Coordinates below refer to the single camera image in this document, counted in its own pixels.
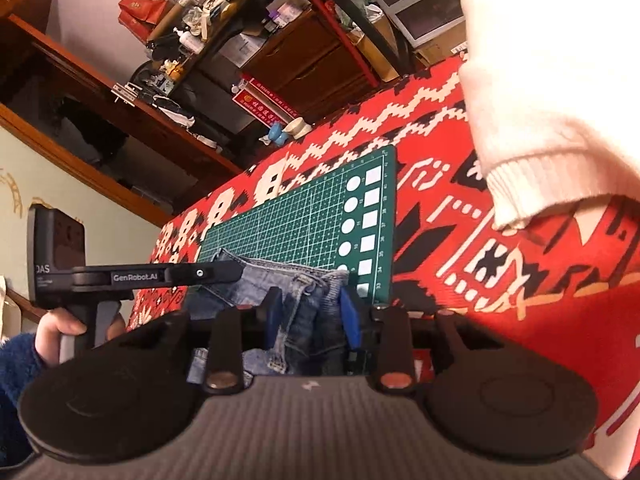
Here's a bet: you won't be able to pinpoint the red mop handle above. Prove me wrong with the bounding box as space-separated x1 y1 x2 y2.
290 0 381 88

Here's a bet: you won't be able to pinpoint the person's left hand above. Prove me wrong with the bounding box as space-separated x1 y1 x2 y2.
34 307 127 363

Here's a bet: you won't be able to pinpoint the red paper gift bag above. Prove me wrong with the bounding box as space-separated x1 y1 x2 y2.
118 0 172 40

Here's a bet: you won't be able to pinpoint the white ceramic bowl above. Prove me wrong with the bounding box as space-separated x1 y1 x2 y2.
284 116 314 139

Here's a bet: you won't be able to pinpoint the wooden drawer cabinet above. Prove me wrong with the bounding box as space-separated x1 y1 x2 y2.
242 7 381 116

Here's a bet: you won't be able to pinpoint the silver door handle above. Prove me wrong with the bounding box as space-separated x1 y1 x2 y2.
112 81 140 107

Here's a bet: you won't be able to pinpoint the white plastic drawer unit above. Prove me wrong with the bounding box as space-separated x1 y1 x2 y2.
360 0 481 48

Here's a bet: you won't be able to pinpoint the red patterned blanket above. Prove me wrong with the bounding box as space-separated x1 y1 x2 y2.
125 55 640 478

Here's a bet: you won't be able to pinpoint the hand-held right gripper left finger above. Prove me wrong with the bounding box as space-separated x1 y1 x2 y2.
145 287 283 393

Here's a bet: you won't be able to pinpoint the green cutting mat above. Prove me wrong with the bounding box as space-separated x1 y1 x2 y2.
195 144 398 308

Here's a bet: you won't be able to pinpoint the white hanging cloth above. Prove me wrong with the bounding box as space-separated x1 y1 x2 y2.
150 92 198 128

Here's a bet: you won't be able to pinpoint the white knit sweater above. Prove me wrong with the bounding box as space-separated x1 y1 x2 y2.
459 0 640 231

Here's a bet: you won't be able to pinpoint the brown cardboard box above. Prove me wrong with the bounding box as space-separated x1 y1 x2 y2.
417 25 473 68

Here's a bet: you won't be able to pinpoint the wooden door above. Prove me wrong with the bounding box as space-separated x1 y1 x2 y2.
0 0 246 226

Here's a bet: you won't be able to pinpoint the blue denim shorts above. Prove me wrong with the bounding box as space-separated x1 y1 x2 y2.
187 247 381 386

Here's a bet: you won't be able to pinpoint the white printed carton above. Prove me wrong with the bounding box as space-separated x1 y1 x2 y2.
217 25 266 68

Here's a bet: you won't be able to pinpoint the red printed carton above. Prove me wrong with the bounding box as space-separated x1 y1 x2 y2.
232 87 301 127
240 72 296 98

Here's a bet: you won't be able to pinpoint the brown cardboard tube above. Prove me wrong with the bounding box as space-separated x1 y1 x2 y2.
147 0 223 43

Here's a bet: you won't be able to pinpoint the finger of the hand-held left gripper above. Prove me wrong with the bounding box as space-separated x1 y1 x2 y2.
165 260 243 288

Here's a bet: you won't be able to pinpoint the white pump bottle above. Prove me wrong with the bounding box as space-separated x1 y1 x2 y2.
176 27 207 56

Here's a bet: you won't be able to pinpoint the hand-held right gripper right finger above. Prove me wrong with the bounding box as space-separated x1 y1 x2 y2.
339 287 483 395

